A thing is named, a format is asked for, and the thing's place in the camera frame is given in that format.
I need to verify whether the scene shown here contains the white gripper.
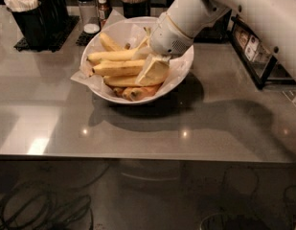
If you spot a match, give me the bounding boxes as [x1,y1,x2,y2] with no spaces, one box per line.
[131,12,194,86]

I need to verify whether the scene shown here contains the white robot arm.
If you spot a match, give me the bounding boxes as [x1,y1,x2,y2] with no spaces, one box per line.
[149,0,296,81]

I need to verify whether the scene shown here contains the top curved yellow banana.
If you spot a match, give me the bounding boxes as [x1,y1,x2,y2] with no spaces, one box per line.
[86,27,150,63]

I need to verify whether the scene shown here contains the white paper bowl liner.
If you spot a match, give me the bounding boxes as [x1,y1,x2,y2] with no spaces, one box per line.
[70,10,191,98]

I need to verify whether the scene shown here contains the orange ripe banana bottom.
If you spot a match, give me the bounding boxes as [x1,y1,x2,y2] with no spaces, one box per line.
[122,84,160,102]

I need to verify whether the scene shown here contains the lower yellow banana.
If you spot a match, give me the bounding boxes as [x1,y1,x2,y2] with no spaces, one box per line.
[102,70,171,88]

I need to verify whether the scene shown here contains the middle yellow banana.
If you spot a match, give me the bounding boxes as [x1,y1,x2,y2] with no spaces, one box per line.
[92,59,145,77]

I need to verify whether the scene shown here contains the small bottom left banana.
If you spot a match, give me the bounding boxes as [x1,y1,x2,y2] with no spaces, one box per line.
[113,87,125,98]

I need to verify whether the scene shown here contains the back left yellow banana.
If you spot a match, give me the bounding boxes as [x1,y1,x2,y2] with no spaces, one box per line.
[99,32,123,51]

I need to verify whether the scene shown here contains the white bowl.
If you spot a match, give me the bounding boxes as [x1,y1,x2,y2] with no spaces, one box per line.
[80,15,195,105]

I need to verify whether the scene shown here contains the black stir stick cup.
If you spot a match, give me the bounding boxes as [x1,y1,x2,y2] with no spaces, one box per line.
[123,0,150,18]

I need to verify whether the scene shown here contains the brown sauce bottle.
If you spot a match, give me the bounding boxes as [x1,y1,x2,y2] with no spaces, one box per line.
[98,0,111,28]

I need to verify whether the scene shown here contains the small black mat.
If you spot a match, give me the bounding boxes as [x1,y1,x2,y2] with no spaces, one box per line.
[76,32,95,46]

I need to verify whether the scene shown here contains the black napkin dispenser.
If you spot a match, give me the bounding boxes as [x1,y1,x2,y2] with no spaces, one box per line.
[194,11,232,43]

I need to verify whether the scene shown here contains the clear shaker white lid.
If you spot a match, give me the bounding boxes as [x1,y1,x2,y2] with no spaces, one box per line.
[78,0,100,35]

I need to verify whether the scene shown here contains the rear black cutlery cup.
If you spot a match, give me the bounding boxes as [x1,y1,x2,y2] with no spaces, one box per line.
[40,0,69,34]

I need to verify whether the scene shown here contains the black cutlery cup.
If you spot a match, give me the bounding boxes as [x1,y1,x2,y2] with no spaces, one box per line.
[40,0,69,34]
[9,2,49,49]

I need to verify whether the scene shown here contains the black condiment packet rack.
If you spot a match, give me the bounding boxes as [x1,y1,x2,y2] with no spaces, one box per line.
[228,15,296,89]

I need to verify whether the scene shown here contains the front black cutlery cup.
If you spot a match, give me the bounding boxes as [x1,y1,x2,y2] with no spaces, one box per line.
[9,2,49,49]

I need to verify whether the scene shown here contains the black rubber mat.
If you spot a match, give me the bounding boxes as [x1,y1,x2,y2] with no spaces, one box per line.
[14,15,80,52]

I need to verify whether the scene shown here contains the black floor cables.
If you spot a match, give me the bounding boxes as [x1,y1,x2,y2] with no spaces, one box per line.
[0,179,95,230]

